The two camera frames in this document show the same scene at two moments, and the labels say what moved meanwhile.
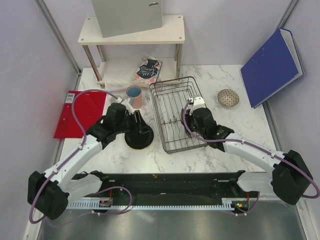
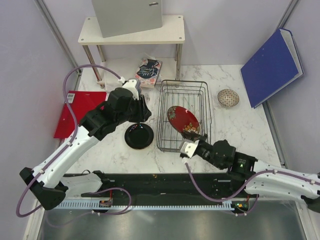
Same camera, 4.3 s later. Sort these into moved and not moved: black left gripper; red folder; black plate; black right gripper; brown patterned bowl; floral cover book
Moved: black right gripper; black left gripper
Not moved: black plate; brown patterned bowl; red folder; floral cover book
